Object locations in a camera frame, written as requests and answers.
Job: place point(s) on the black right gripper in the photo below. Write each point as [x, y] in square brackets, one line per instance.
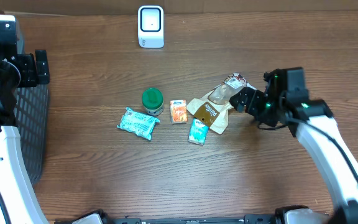
[255, 97]

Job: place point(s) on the orange Kleenex tissue pack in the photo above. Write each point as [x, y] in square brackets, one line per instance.
[178, 111]

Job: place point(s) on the small teal Kleenex pack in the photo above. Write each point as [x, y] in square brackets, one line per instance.
[198, 132]

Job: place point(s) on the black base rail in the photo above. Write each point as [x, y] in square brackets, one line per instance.
[191, 221]

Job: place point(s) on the beige PanTree snack bag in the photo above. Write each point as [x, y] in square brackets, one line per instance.
[212, 109]

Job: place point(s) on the teal wet wipes pack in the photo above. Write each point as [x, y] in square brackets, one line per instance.
[138, 123]

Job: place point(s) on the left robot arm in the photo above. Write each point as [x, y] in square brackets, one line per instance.
[18, 203]

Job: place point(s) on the green lid jar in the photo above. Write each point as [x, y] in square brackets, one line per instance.
[152, 100]

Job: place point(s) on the grey plastic shopping basket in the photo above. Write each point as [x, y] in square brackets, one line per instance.
[31, 114]

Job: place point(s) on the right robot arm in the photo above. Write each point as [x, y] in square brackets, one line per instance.
[314, 126]

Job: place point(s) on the white barcode scanner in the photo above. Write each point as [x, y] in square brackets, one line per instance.
[150, 27]

